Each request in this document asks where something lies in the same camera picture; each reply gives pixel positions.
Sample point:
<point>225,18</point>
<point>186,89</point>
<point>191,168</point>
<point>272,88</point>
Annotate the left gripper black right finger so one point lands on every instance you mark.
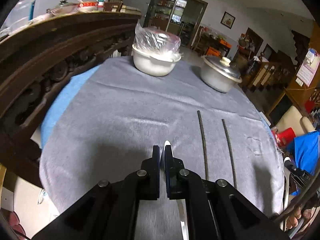
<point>215,210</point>

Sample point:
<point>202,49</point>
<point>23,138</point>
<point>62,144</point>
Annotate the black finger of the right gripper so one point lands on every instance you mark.
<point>301,177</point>

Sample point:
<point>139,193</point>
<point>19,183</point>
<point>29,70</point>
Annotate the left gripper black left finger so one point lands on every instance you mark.
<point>108,210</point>

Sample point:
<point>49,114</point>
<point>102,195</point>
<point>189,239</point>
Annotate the person's right hand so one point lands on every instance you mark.
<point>292,221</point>

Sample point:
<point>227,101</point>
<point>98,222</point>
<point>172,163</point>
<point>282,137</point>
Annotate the red plastic stool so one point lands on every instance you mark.
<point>285,137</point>

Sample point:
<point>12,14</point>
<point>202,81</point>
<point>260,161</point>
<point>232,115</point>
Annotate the grey table cloth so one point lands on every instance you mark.
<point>107,120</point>

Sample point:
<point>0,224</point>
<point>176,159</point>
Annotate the aluminium pot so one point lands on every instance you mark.
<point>217,78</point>

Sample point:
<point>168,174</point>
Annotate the aluminium pot lid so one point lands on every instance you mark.
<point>222,66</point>

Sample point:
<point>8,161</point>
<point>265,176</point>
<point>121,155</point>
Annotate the white ceramic pot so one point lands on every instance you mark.
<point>153,64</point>

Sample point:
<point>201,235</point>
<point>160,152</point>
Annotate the carved dark wood sideboard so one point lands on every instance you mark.
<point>38,62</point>

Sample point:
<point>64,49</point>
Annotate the clear plastic bag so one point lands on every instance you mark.
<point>156,41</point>

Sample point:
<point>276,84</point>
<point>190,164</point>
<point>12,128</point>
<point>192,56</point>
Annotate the wall calendar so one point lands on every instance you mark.
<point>308,68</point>

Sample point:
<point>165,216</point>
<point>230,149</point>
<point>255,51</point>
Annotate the framed wall picture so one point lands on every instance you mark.
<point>227,20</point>

